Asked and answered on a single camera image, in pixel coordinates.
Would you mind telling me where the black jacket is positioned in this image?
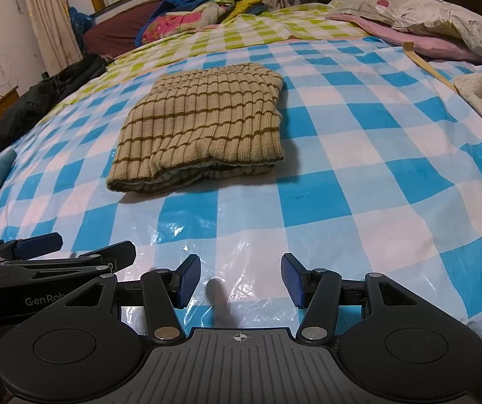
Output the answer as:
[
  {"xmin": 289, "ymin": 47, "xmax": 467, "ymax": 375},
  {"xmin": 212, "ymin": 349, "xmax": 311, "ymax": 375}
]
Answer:
[{"xmin": 0, "ymin": 54, "xmax": 107, "ymax": 154}]

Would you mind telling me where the maroon sofa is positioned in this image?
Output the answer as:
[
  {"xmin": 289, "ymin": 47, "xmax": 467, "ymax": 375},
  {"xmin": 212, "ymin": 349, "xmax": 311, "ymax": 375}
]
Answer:
[{"xmin": 82, "ymin": 0, "xmax": 250, "ymax": 57}]

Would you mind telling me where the blue checked plastic sheet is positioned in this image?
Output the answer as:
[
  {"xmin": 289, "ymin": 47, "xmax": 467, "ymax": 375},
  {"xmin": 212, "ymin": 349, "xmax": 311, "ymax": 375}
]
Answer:
[{"xmin": 0, "ymin": 36, "xmax": 482, "ymax": 346}]

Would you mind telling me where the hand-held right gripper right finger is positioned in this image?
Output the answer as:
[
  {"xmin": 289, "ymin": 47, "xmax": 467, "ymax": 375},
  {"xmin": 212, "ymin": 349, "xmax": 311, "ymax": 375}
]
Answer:
[{"xmin": 281, "ymin": 253, "xmax": 420, "ymax": 344}]

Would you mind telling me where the beige striped ribbed sweater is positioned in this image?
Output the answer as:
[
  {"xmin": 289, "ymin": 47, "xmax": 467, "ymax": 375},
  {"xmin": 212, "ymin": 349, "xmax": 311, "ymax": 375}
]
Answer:
[{"xmin": 106, "ymin": 62, "xmax": 286, "ymax": 195}]

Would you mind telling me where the blue net bag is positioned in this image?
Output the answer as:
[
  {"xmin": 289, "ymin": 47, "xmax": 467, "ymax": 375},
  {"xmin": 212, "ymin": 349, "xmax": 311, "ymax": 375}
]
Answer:
[{"xmin": 68, "ymin": 6, "xmax": 95, "ymax": 38}]

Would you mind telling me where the pink floral quilt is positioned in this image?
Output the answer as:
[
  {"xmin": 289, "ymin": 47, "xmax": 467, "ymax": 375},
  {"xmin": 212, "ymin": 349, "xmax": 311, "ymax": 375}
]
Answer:
[{"xmin": 140, "ymin": 2, "xmax": 233, "ymax": 45}]

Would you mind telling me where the pink cloth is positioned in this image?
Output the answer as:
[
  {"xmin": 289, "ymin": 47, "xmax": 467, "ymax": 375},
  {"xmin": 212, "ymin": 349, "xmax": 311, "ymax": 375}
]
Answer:
[{"xmin": 325, "ymin": 12, "xmax": 482, "ymax": 64}]

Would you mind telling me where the white pillow with pink dots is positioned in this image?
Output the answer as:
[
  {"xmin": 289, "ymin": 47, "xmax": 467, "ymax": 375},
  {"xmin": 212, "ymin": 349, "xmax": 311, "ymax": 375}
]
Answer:
[{"xmin": 333, "ymin": 0, "xmax": 482, "ymax": 66}]

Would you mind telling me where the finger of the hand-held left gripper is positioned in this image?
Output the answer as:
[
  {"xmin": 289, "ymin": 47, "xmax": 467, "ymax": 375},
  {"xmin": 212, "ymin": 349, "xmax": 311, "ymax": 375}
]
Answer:
[
  {"xmin": 0, "ymin": 241, "xmax": 136, "ymax": 290},
  {"xmin": 0, "ymin": 233, "xmax": 63, "ymax": 262}
]

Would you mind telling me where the beige strap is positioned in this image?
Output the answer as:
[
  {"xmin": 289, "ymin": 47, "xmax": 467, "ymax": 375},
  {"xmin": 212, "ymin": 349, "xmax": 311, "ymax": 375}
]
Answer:
[{"xmin": 403, "ymin": 42, "xmax": 460, "ymax": 93}]

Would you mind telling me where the yellow pillow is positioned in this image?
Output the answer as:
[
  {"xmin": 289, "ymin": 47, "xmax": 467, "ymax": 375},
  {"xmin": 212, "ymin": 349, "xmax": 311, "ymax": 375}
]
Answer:
[{"xmin": 224, "ymin": 0, "xmax": 264, "ymax": 22}]

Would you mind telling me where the green checked sheet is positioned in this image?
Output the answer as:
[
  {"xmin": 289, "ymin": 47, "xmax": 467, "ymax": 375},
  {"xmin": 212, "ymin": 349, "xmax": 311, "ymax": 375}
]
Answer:
[{"xmin": 45, "ymin": 2, "xmax": 370, "ymax": 106}]

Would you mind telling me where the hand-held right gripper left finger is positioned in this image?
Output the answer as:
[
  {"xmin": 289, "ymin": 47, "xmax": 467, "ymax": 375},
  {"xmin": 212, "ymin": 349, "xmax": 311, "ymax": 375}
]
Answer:
[{"xmin": 62, "ymin": 255, "xmax": 201, "ymax": 344}]

